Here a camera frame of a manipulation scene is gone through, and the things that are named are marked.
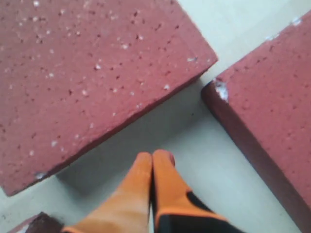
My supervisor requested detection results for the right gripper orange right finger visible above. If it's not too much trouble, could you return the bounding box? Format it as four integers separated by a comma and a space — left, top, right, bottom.
152, 150, 241, 233

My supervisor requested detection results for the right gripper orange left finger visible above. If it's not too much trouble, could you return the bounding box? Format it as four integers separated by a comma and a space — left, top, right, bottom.
62, 152, 152, 233

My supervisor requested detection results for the red brick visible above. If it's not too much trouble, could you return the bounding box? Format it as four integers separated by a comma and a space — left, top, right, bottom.
8, 212, 64, 233
0, 0, 218, 196
201, 13, 311, 233

